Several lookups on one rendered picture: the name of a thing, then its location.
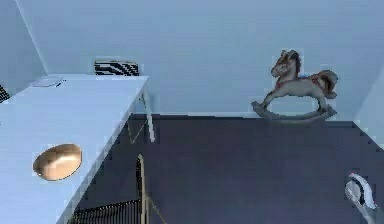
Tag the white dining table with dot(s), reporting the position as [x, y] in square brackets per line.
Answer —
[66, 113]

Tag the black white striped chair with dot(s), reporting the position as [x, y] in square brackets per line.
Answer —
[116, 68]
[3, 94]

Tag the brown rocking horse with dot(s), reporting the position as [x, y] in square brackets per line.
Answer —
[296, 87]

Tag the brown oval potato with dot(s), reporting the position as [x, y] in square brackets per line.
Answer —
[58, 162]

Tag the white flat plate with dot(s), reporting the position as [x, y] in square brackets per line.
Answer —
[46, 81]

